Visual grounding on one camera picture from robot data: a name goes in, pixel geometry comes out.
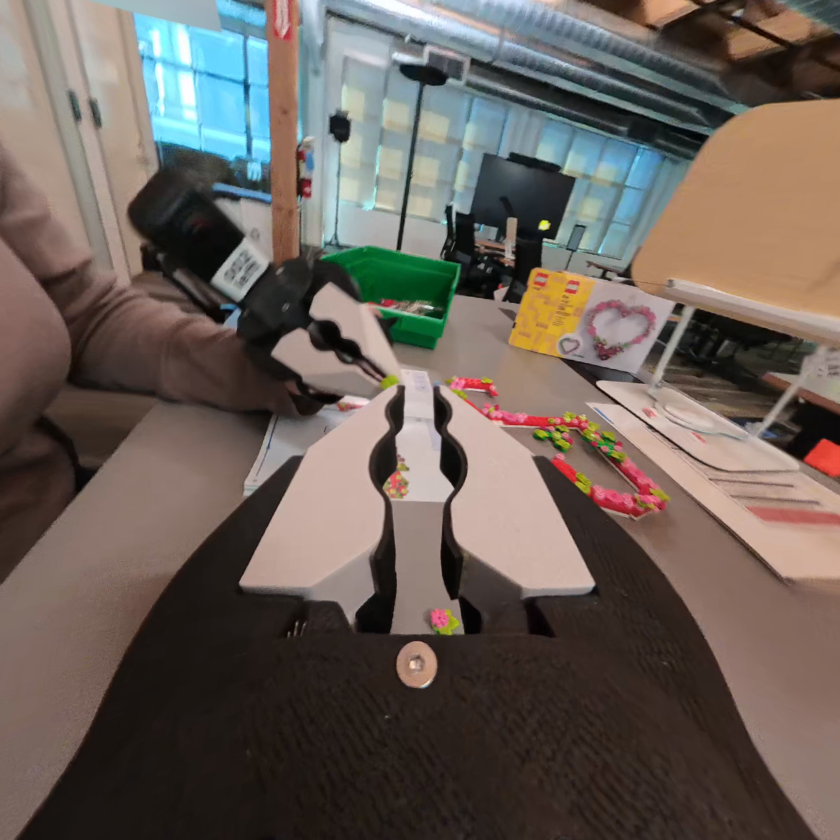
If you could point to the black speaker on tripod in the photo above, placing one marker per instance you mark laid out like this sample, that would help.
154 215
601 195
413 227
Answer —
339 128

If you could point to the green plastic bin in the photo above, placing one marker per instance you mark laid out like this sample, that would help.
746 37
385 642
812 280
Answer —
407 279

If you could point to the red object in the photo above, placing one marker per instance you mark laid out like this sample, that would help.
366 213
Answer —
823 458

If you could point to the pink lego heart assembly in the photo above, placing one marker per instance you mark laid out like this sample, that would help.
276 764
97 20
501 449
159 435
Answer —
623 479

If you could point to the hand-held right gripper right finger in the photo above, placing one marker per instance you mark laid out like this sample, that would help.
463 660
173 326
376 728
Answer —
518 518

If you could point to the black television screen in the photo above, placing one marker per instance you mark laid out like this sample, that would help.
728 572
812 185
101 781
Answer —
522 193

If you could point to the light wooden panel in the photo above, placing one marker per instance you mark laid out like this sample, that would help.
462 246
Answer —
754 210

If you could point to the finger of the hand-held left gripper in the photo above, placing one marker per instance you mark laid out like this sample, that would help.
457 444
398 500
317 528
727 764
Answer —
315 367
351 325

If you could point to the black office chair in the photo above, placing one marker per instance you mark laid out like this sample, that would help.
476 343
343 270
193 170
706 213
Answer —
460 239

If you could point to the clear bag of lego pieces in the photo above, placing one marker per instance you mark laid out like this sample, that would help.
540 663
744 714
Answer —
410 306

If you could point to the silver ventilation duct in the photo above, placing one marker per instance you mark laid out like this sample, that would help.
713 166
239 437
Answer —
525 46

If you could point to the red lego flower assembly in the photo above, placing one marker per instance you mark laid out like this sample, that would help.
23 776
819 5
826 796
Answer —
397 482

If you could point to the pink green lego flower piece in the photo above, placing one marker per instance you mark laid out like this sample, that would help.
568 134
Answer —
444 620

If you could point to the yellow lego set box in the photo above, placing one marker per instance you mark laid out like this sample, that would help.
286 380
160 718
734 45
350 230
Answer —
577 315

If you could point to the wooden post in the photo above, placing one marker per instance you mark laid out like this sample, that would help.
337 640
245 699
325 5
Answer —
283 131

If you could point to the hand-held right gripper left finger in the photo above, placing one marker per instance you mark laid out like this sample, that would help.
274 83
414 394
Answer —
315 518

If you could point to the person's torso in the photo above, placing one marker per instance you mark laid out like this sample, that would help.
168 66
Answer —
26 367

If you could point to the black floor lamp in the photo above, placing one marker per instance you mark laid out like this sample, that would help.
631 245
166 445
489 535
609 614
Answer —
420 98

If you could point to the white printed sheet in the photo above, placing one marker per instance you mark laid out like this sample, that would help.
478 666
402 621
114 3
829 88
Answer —
754 518

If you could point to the person's left forearm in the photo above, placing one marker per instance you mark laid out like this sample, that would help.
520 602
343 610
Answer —
151 341

